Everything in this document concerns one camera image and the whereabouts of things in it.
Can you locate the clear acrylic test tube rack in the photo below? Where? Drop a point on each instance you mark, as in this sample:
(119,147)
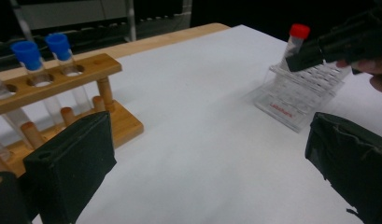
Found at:
(291,102)

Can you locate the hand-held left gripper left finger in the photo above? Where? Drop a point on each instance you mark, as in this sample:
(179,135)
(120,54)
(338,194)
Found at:
(73,168)

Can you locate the blue cap test tube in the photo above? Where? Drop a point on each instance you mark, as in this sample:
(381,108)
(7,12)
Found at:
(58,46)
(26,54)

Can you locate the wooden test tube rack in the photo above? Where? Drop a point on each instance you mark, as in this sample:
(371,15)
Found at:
(126,124)

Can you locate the white table sheet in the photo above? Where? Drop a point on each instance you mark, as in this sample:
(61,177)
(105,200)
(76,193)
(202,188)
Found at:
(210,155)

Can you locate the red cap test tube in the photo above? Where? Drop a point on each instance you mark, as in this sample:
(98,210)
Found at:
(299,31)

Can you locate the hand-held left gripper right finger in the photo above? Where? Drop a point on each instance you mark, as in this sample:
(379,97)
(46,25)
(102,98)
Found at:
(350,161)

